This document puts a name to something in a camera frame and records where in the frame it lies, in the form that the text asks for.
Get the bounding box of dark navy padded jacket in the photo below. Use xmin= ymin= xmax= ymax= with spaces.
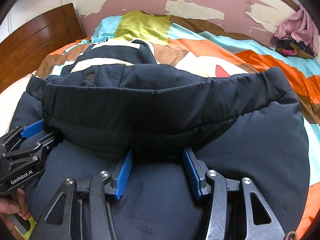
xmin=8 ymin=63 xmax=311 ymax=240

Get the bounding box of person's left hand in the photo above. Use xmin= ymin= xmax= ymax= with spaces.
xmin=1 ymin=188 xmax=31 ymax=222

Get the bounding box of pale floral pillow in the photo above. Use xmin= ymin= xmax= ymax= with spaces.
xmin=0 ymin=71 xmax=36 ymax=135

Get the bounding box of brown wooden headboard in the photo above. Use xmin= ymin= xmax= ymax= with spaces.
xmin=1 ymin=3 xmax=85 ymax=91

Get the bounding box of colourful striped duvet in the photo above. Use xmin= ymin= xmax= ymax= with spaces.
xmin=36 ymin=11 xmax=319 ymax=239

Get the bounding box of pink window curtain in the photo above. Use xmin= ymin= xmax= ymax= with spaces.
xmin=274 ymin=5 xmax=319 ymax=56

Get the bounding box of dark clothes pile by wall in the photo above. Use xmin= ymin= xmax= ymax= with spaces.
xmin=275 ymin=38 xmax=315 ymax=60

